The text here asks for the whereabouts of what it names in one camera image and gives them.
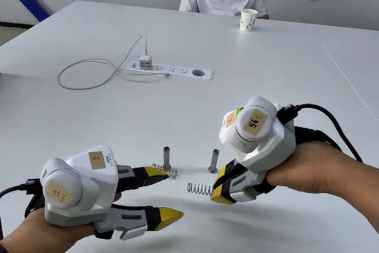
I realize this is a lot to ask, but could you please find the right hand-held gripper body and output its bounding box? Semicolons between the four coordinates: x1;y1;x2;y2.
219;95;297;174

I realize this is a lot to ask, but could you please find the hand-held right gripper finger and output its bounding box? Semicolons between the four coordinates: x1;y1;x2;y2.
212;159;246;191
210;169;269;206

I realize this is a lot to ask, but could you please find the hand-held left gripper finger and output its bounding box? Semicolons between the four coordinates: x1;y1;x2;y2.
93;204;185;241
117;165;170;192

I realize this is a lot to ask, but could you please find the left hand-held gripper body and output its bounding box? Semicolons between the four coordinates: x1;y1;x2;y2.
40;145;120;228

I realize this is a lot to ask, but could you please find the grey metal pin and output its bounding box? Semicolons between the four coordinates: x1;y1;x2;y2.
208;148;220;174
163;146;175;174

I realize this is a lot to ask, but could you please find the thin metal coil spring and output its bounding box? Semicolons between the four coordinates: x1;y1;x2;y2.
151;163;179;179
187;182;214;197

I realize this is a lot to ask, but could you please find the person's right forearm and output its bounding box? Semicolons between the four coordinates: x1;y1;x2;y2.
339;153;379;235

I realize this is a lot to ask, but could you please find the person's left forearm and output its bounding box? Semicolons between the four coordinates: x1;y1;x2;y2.
0;233;22;253

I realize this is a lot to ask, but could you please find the person's right hand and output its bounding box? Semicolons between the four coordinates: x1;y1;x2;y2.
260;126;355;206

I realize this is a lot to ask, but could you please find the person's left hand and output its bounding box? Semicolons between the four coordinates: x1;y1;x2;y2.
5;178;123;253

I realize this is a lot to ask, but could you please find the white power strip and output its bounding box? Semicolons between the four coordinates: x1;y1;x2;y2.
122;60;214;81

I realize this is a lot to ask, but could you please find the white patterned paper cup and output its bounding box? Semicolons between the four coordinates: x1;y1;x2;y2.
239;8;259;33

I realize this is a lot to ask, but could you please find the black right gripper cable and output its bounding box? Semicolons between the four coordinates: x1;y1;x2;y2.
277;103;364;164

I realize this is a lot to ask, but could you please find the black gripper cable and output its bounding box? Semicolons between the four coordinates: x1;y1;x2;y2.
0;178;43;201
277;103;364;164

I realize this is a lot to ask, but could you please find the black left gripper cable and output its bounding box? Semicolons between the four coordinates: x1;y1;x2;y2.
0;178;43;201

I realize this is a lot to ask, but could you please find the white charger cable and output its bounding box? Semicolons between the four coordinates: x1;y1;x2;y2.
57;34;170;91

